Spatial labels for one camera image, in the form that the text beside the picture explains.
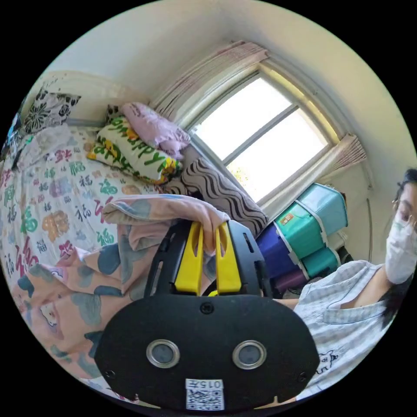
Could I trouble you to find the bed with printed sheet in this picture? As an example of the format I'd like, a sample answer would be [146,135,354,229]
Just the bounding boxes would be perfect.
[0,71,183,287]

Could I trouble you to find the white pillow with green print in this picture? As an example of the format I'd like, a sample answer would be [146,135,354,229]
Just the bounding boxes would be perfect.
[86,114,184,185]

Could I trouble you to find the black and white floral pillow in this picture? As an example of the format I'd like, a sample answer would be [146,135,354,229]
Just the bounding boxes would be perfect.
[20,85,82,135]

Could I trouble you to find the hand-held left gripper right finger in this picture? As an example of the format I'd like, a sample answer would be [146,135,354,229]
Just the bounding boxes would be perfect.
[215,221,242,296]

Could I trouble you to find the pink striped curtain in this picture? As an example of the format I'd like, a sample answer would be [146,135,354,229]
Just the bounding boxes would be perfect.
[150,40,367,186]

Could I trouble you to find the lilac folded blanket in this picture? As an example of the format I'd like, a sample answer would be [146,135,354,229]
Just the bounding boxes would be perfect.
[120,102,192,160]

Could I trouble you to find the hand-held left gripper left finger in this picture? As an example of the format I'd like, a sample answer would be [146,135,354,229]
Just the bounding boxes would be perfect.
[174,222,204,296]

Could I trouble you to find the person's body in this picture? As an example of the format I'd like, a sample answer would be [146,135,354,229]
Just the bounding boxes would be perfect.
[273,169,417,401]

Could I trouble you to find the window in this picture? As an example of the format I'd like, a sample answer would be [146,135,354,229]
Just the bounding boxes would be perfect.
[177,60,343,212]

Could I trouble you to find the wavy striped pillow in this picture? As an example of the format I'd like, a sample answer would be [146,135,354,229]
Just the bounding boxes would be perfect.
[165,158,270,239]

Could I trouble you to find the stack of storage boxes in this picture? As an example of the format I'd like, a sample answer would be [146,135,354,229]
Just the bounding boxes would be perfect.
[256,182,348,297]

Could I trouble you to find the pink heart long pants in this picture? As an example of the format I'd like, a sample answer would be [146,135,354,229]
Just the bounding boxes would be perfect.
[10,194,231,402]

